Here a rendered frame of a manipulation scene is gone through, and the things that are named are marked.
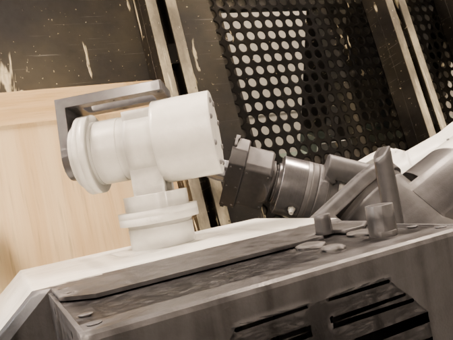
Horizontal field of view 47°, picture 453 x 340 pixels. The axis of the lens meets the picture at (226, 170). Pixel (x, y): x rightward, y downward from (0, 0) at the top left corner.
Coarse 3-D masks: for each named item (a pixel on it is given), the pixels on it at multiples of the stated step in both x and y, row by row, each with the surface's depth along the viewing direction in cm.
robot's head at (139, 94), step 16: (160, 80) 40; (80, 96) 40; (96, 96) 40; (112, 96) 40; (128, 96) 40; (144, 96) 42; (160, 96) 42; (64, 112) 40; (80, 112) 42; (96, 112) 43; (64, 128) 40; (64, 144) 40; (64, 160) 40; (80, 176) 39
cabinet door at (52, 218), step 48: (0, 96) 84; (48, 96) 87; (0, 144) 82; (48, 144) 85; (0, 192) 81; (48, 192) 83; (0, 240) 79; (48, 240) 82; (96, 240) 84; (0, 288) 77
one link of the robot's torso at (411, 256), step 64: (384, 192) 36; (128, 256) 37; (192, 256) 31; (256, 256) 29; (320, 256) 25; (384, 256) 24; (448, 256) 25; (0, 320) 30; (64, 320) 22; (128, 320) 19; (192, 320) 20; (256, 320) 21; (320, 320) 22; (384, 320) 23; (448, 320) 25
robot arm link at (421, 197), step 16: (432, 160) 49; (448, 160) 48; (400, 176) 48; (416, 176) 48; (432, 176) 47; (448, 176) 47; (400, 192) 46; (416, 192) 46; (432, 192) 46; (448, 192) 46; (416, 208) 45; (432, 208) 45; (448, 208) 45
